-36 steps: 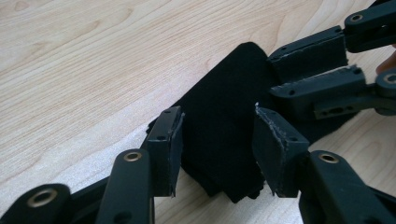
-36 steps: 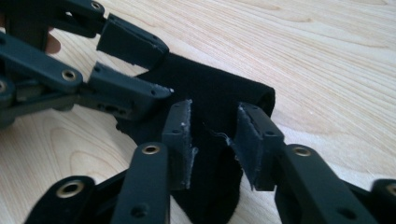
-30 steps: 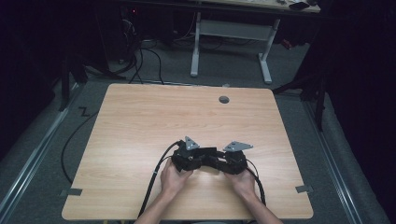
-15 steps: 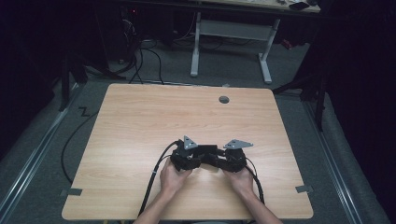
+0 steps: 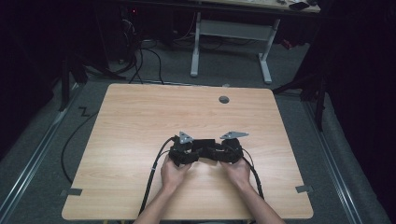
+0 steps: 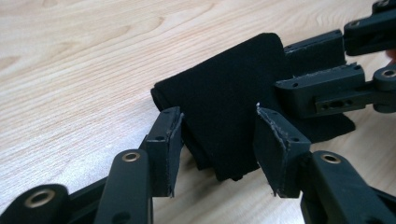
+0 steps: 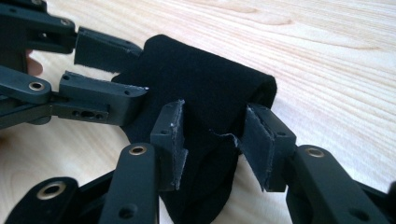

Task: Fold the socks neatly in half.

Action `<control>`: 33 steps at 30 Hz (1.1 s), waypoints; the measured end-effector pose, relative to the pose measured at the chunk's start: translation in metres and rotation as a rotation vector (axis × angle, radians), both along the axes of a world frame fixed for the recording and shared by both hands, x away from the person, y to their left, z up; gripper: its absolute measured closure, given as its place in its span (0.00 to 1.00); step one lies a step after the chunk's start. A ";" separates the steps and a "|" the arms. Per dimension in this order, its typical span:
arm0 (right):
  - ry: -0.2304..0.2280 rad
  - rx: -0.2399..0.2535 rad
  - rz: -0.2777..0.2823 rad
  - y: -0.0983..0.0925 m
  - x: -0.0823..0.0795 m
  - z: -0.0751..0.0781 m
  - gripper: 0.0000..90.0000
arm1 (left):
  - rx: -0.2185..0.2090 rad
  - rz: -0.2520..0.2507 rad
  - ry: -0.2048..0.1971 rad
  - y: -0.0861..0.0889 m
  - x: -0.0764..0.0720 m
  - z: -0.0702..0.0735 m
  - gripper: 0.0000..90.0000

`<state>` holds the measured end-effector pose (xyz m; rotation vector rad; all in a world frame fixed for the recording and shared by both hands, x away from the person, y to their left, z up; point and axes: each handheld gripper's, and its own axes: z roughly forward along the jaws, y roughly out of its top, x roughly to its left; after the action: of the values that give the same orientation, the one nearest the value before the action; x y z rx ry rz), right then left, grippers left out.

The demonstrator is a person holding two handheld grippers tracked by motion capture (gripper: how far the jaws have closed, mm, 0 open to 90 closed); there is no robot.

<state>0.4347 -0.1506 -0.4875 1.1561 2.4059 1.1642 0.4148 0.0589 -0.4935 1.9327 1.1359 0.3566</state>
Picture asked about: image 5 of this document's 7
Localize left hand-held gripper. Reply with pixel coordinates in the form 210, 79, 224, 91
167, 131, 200, 167

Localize black floor cable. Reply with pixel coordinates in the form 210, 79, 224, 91
61, 111, 99, 185

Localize left hand-held gripper black cable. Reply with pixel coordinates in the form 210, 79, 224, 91
138, 136, 177, 217

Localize black sock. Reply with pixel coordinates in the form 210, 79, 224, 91
191, 138, 222, 161

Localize black metal stand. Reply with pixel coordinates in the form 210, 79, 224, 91
272, 69, 329, 133
58, 55, 127, 112

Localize dark curtain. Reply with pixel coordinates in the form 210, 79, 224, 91
0, 0, 68, 160
293, 0, 396, 218

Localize person's left hand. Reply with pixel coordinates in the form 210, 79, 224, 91
161, 154, 192, 192

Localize white frame desk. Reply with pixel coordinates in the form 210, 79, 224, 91
190, 0, 321, 85

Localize grey tape piece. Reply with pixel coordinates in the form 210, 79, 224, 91
61, 188, 83, 197
294, 185, 315, 194

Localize bundle of black cables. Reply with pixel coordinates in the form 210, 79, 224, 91
120, 17, 165, 86

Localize hand-held gripper black cable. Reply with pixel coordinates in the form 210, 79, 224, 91
138, 136, 177, 217
242, 148, 265, 201

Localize metal floor rail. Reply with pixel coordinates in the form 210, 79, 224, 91
0, 83, 82, 217
302, 98, 364, 224

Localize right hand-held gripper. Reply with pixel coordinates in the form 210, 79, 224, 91
214, 130, 250, 164

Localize person's right hand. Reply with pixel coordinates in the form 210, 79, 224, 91
219, 158, 251, 189

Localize right hand-held gripper black cable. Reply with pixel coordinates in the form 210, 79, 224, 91
242, 148, 265, 201

